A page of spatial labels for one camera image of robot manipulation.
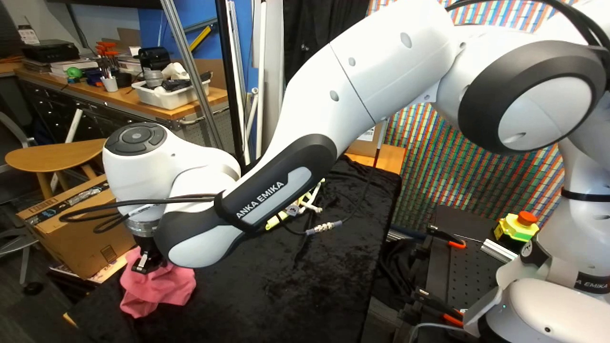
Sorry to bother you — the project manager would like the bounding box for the grey office chair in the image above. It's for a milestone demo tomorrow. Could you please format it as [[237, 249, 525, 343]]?
[[0, 110, 42, 287]]

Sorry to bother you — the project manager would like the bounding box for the silver metal bar tool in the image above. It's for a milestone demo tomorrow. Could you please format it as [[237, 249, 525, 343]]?
[[479, 235, 523, 264]]

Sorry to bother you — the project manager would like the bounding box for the multicolour striped backdrop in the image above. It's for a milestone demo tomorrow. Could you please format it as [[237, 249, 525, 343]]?
[[368, 0, 610, 237]]

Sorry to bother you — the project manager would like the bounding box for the white cup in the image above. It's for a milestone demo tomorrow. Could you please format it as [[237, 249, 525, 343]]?
[[100, 72, 123, 94]]

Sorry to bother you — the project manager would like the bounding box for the orange handled clamp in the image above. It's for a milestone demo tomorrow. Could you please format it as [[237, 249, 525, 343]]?
[[414, 285, 468, 331], [426, 222, 471, 251]]

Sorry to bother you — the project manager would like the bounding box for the black vertical pole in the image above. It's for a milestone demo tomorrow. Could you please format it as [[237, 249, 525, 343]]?
[[212, 0, 252, 167]]

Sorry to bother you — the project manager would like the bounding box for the black box device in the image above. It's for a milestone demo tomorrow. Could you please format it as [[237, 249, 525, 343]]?
[[20, 37, 83, 64]]

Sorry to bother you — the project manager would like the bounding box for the wooden stool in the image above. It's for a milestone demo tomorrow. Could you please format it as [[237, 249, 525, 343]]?
[[4, 134, 109, 199]]

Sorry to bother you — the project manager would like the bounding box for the white rope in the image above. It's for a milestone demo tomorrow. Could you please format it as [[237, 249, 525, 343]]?
[[285, 176, 328, 216]]

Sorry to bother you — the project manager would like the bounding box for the silver cable connector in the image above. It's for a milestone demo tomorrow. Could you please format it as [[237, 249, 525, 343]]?
[[304, 216, 346, 237]]

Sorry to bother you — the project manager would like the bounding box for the yellow emergency stop button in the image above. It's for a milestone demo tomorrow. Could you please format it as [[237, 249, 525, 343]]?
[[492, 207, 544, 245]]

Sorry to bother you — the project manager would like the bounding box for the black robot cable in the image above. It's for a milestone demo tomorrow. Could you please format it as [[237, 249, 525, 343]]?
[[58, 0, 610, 237]]

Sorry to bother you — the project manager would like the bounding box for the black round device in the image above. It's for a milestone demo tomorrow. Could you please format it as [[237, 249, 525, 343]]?
[[138, 43, 174, 89]]

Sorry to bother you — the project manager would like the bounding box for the orange small toy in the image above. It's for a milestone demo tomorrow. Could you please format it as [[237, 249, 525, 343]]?
[[94, 37, 121, 60]]

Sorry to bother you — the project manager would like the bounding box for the large cardboard box black tape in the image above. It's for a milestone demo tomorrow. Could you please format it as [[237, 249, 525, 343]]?
[[16, 173, 142, 281]]

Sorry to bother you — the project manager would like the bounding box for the black velvet tablecloth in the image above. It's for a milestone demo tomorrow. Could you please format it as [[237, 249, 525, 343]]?
[[63, 150, 407, 343]]

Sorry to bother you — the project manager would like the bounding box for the black perforated breadboard table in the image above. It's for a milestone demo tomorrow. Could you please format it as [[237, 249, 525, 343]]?
[[420, 218, 511, 321]]

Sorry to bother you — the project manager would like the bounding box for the pink cloth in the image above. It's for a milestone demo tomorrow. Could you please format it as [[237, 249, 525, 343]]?
[[119, 245, 201, 319]]

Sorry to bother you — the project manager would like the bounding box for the white plastic bin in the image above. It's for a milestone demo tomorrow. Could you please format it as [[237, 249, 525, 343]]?
[[130, 73, 214, 112]]

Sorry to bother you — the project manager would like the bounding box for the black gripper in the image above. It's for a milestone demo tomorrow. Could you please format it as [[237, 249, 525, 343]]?
[[134, 233, 168, 275]]

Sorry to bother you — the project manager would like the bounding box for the wooden top workbench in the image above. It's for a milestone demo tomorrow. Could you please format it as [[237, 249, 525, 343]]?
[[0, 54, 231, 192]]

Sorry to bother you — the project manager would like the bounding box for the silver slanted metal pole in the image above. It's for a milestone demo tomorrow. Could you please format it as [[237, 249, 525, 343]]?
[[157, 0, 225, 138]]

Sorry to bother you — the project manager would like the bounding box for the green small object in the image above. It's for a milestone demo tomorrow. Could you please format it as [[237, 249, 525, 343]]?
[[63, 62, 86, 83]]

